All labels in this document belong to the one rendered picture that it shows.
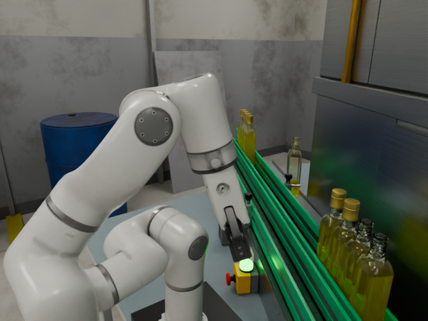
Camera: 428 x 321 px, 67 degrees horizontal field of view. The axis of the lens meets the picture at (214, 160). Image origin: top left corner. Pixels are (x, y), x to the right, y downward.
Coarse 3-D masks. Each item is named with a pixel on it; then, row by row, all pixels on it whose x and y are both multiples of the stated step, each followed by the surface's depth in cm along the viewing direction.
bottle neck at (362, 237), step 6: (360, 222) 69; (366, 222) 70; (372, 222) 69; (360, 228) 69; (366, 228) 68; (372, 228) 69; (360, 234) 69; (366, 234) 69; (360, 240) 70; (366, 240) 69
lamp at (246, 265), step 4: (244, 260) 103; (248, 260) 103; (240, 264) 102; (244, 264) 101; (248, 264) 101; (252, 264) 102; (240, 268) 102; (244, 268) 101; (248, 268) 101; (252, 268) 102; (244, 272) 101; (248, 272) 101
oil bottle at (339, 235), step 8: (336, 232) 77; (344, 232) 75; (352, 232) 75; (336, 240) 77; (344, 240) 74; (336, 248) 77; (328, 256) 81; (336, 256) 77; (328, 264) 81; (336, 264) 77; (328, 272) 82; (336, 272) 77; (336, 280) 78
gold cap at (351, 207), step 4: (348, 200) 75; (352, 200) 75; (356, 200) 75; (344, 204) 75; (348, 204) 73; (352, 204) 73; (356, 204) 73; (344, 208) 75; (348, 208) 73; (352, 208) 73; (356, 208) 73; (344, 212) 75; (348, 212) 74; (352, 212) 73; (356, 212) 73; (344, 216) 75; (348, 216) 74; (352, 216) 74; (356, 216) 74; (348, 220) 74; (352, 220) 74; (356, 220) 74
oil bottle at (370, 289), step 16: (368, 256) 66; (368, 272) 64; (384, 272) 64; (352, 288) 70; (368, 288) 65; (384, 288) 65; (352, 304) 70; (368, 304) 66; (384, 304) 66; (368, 320) 67
